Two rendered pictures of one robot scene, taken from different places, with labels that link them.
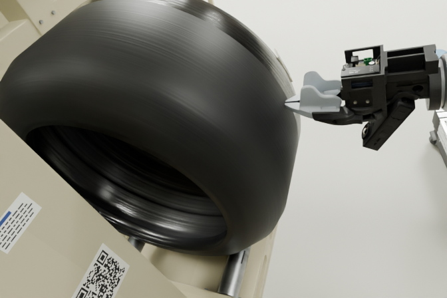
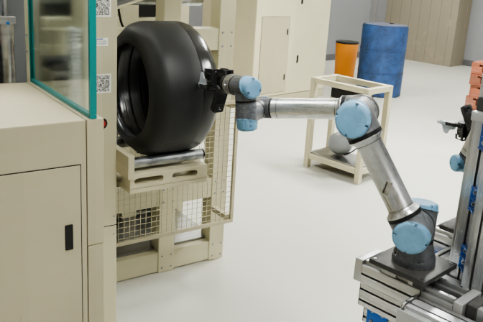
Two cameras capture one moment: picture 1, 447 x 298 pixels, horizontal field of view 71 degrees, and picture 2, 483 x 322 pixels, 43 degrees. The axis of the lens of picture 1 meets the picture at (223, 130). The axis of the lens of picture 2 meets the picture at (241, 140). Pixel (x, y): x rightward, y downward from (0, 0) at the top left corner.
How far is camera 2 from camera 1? 2.11 m
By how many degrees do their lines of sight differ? 32
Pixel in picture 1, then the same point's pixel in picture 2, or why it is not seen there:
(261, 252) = (161, 170)
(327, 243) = not seen: outside the picture
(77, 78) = (141, 30)
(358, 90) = (208, 74)
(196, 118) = (158, 54)
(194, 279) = not seen: hidden behind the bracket
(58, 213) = (109, 51)
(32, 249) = (98, 51)
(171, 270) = not seen: hidden behind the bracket
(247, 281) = (144, 172)
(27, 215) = (104, 43)
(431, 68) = (223, 72)
